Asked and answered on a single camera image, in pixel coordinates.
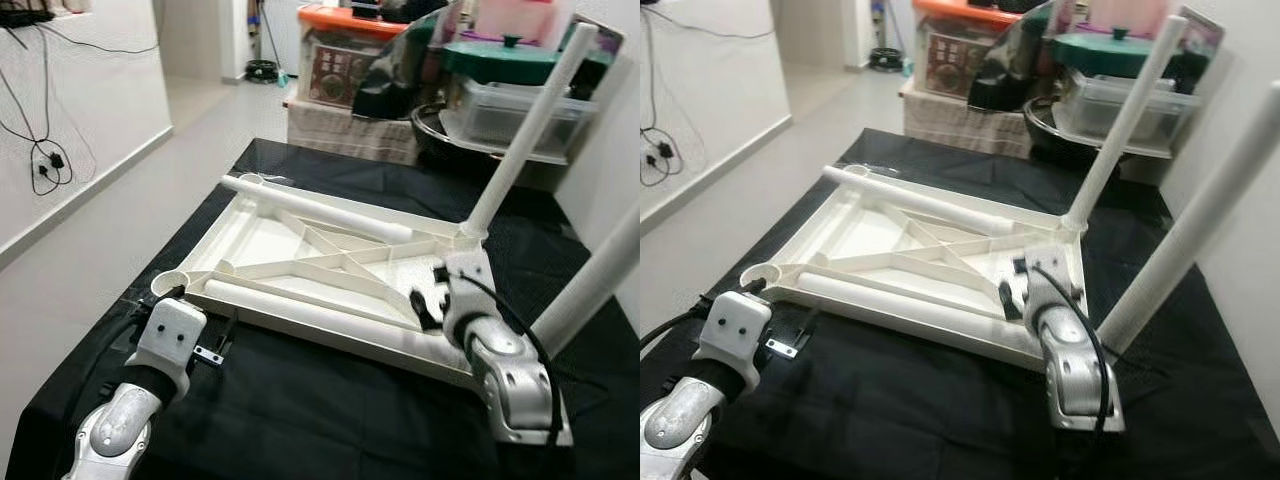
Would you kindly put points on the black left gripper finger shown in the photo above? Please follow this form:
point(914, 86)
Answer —
point(756, 286)
point(175, 293)
point(230, 332)
point(807, 328)

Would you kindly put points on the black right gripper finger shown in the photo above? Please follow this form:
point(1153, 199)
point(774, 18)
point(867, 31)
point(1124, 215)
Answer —
point(425, 310)
point(1010, 303)

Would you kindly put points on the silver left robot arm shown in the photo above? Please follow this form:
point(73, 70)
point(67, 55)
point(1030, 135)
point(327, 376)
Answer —
point(115, 425)
point(680, 420)

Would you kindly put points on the white plastic table top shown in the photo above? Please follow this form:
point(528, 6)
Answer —
point(250, 240)
point(850, 230)

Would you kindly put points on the black tablecloth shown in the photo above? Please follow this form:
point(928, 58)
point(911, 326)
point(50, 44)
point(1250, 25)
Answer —
point(300, 420)
point(900, 420)

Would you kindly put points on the black round wok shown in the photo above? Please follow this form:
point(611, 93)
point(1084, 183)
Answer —
point(1040, 130)
point(430, 140)

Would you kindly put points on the beige cloth covered bench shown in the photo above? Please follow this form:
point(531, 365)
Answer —
point(340, 135)
point(950, 125)

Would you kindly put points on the clear plastic container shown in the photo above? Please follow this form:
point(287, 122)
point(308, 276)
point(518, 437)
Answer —
point(1110, 110)
point(500, 120)

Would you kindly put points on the red printed carton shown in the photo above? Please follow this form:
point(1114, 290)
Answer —
point(335, 75)
point(950, 65)

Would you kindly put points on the green pot lid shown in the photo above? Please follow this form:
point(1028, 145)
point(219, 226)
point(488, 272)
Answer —
point(1100, 55)
point(490, 62)

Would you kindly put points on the black cloth bundle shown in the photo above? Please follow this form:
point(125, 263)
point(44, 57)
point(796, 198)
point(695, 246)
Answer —
point(415, 8)
point(1025, 5)

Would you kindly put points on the pink plastic tub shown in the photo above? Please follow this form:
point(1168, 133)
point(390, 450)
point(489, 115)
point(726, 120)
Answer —
point(1125, 15)
point(515, 20)

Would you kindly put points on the clear storage box orange lid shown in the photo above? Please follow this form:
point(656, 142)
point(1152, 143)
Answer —
point(950, 10)
point(340, 18)

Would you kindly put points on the black antenna router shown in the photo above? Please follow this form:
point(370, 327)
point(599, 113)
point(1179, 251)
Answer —
point(25, 17)

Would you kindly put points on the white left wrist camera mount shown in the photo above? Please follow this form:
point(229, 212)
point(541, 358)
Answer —
point(170, 335)
point(735, 325)

